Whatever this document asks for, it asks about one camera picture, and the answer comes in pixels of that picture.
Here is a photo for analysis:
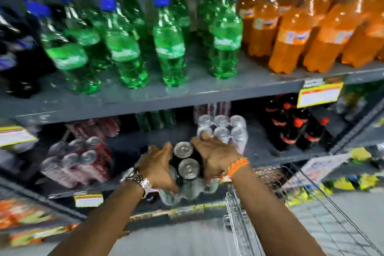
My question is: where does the group of red-capped cola bottles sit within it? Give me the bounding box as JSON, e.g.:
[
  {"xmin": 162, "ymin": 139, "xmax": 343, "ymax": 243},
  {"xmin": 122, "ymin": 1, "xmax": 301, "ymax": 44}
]
[{"xmin": 260, "ymin": 94, "xmax": 336, "ymax": 152}]

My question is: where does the yellow and white price tag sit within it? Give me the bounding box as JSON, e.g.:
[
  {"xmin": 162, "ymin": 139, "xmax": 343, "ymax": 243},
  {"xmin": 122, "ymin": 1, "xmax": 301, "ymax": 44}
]
[
  {"xmin": 74, "ymin": 194, "xmax": 104, "ymax": 208},
  {"xmin": 0, "ymin": 126, "xmax": 39, "ymax": 149},
  {"xmin": 297, "ymin": 82, "xmax": 344, "ymax": 109}
]

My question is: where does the person's right hand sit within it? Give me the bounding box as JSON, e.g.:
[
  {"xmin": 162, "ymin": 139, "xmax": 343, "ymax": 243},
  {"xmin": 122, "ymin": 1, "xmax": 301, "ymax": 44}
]
[{"xmin": 190, "ymin": 132, "xmax": 242, "ymax": 179}]

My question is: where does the orange beaded bracelet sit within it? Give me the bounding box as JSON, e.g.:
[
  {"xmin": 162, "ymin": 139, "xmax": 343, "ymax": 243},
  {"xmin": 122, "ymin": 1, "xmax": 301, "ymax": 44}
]
[{"xmin": 220, "ymin": 158, "xmax": 251, "ymax": 183}]

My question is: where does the row of yellow packets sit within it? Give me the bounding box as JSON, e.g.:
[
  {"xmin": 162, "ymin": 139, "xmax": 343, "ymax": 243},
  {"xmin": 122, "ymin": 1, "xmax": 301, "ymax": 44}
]
[{"xmin": 284, "ymin": 147, "xmax": 382, "ymax": 208}]

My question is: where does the shrink-wrapped pack of dark cans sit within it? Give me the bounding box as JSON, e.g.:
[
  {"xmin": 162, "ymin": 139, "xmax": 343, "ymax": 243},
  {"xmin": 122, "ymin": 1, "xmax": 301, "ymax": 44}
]
[{"xmin": 157, "ymin": 141, "xmax": 223, "ymax": 207}]

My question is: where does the silver metal wristwatch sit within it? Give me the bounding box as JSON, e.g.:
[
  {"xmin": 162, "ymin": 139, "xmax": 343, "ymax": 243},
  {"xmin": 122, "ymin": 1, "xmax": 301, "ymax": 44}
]
[{"xmin": 120, "ymin": 167, "xmax": 151, "ymax": 200}]

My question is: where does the white promotional sign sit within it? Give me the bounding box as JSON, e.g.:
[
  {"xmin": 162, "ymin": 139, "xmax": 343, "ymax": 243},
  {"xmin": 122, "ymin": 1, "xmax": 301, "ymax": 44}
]
[{"xmin": 281, "ymin": 153, "xmax": 352, "ymax": 190}]

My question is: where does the row of orange snack packets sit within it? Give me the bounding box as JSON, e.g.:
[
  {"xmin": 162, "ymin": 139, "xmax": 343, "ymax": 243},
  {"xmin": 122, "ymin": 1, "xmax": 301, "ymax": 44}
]
[{"xmin": 0, "ymin": 197, "xmax": 80, "ymax": 248}]

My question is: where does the person's left forearm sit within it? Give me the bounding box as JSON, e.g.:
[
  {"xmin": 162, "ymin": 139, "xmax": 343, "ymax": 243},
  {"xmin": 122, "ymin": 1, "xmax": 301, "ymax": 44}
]
[{"xmin": 47, "ymin": 178, "xmax": 145, "ymax": 256}]

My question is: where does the person's right forearm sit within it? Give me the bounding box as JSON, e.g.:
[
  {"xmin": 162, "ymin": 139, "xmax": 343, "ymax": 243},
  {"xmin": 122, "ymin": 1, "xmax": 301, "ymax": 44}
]
[{"xmin": 231, "ymin": 165, "xmax": 327, "ymax": 256}]

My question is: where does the wire shopping cart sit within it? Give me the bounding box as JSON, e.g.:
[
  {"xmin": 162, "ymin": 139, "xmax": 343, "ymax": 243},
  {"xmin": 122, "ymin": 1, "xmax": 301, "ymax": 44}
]
[{"xmin": 223, "ymin": 165, "xmax": 384, "ymax": 256}]

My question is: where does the shrink-wrapped pack of silver cans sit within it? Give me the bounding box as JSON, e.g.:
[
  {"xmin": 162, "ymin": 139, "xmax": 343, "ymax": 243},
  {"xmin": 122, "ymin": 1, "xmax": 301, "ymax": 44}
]
[{"xmin": 196, "ymin": 114, "xmax": 249, "ymax": 155}]

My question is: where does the pack of green cans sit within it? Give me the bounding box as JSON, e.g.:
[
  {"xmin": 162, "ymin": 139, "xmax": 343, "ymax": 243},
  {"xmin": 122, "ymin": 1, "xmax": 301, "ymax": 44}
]
[{"xmin": 134, "ymin": 109, "xmax": 178, "ymax": 133}]

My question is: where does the row of green soda bottles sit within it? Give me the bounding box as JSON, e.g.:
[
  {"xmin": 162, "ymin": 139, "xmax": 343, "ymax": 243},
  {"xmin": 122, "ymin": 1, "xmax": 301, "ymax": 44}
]
[{"xmin": 36, "ymin": 0, "xmax": 244, "ymax": 95}]

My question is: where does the grey metal shelving unit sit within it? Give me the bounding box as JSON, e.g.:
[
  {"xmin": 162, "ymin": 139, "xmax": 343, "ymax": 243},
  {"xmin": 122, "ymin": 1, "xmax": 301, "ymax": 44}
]
[{"xmin": 0, "ymin": 0, "xmax": 384, "ymax": 226}]

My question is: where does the shrink-wrapped pack of red cans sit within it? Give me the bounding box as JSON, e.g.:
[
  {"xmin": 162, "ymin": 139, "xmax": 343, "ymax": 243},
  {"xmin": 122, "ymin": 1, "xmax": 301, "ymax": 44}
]
[
  {"xmin": 193, "ymin": 101, "xmax": 232, "ymax": 122},
  {"xmin": 40, "ymin": 136, "xmax": 114, "ymax": 189},
  {"xmin": 64, "ymin": 117, "xmax": 121, "ymax": 140}
]

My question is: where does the person's left hand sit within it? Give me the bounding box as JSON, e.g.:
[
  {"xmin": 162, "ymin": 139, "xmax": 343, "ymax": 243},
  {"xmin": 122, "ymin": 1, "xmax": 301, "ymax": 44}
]
[{"xmin": 135, "ymin": 142, "xmax": 180, "ymax": 193}]

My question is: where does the row of orange soda bottles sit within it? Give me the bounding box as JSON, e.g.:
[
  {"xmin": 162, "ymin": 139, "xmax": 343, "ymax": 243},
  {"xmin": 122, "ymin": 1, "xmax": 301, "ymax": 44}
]
[{"xmin": 237, "ymin": 0, "xmax": 384, "ymax": 74}]

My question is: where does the row of dark soda bottles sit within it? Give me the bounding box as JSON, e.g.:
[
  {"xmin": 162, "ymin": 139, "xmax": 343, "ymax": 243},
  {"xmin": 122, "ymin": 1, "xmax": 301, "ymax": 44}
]
[{"xmin": 0, "ymin": 0, "xmax": 57, "ymax": 99}]

